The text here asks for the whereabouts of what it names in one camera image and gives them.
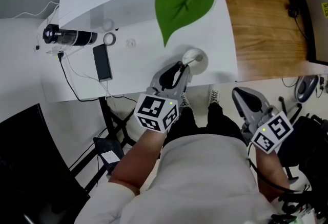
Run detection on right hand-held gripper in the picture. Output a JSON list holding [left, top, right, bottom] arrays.
[[232, 87, 294, 154]]

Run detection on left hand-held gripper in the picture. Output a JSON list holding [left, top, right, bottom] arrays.
[[133, 62, 193, 133]]

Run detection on metal spoon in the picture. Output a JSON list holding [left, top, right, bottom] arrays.
[[178, 55, 203, 68]]

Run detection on white mug with spoon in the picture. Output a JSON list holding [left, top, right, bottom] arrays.
[[181, 48, 209, 76]]

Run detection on person's left forearm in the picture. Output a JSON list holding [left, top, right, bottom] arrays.
[[107, 128, 167, 195]]

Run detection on person's right forearm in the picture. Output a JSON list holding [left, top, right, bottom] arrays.
[[252, 145, 290, 203]]

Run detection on person's left white sneaker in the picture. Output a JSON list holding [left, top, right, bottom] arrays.
[[180, 93, 191, 108]]

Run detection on person's white sneaker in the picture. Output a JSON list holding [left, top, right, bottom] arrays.
[[209, 89, 221, 104], [180, 93, 191, 108]]

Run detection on person's right white sneaker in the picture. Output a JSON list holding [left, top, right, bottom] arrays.
[[209, 89, 221, 104]]

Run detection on person's black trousers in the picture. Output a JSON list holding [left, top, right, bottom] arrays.
[[168, 101, 248, 146]]

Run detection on grey floor device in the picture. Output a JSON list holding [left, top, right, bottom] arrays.
[[294, 75, 320, 103]]

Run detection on black smartphone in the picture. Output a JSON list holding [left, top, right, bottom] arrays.
[[92, 44, 113, 83]]

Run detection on black office chair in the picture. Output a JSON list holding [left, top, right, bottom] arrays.
[[276, 96, 328, 188]]

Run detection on grey tape roll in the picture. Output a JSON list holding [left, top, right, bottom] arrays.
[[103, 32, 117, 46]]

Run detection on green potted plant white pot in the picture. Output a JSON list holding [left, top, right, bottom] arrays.
[[71, 0, 269, 47]]

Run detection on person's white shirt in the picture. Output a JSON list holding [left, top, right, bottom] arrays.
[[74, 133, 285, 224]]

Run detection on black box white label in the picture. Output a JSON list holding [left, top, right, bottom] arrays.
[[93, 137, 126, 176]]

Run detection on black blender bottle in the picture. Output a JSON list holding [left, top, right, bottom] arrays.
[[43, 24, 98, 47]]

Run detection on black computer monitor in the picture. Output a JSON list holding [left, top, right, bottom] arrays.
[[292, 0, 328, 66]]

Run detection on white power strip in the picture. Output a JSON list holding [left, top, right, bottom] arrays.
[[46, 45, 85, 56]]

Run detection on large black monitor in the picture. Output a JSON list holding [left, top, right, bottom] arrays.
[[0, 103, 91, 224]]

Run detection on white charger cable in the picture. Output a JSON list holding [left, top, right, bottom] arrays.
[[65, 55, 121, 98]]

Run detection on bunch of black cables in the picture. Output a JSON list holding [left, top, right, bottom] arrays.
[[285, 0, 310, 40]]

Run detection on black power cable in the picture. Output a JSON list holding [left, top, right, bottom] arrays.
[[57, 51, 138, 104]]

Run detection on thin white wall cable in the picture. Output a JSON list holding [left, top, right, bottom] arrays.
[[11, 1, 60, 19]]

